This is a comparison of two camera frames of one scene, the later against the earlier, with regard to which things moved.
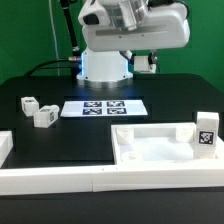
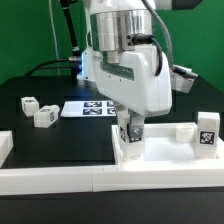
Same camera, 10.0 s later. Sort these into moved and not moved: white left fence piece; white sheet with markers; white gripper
Moved: white gripper
Not moved: white left fence piece; white sheet with markers
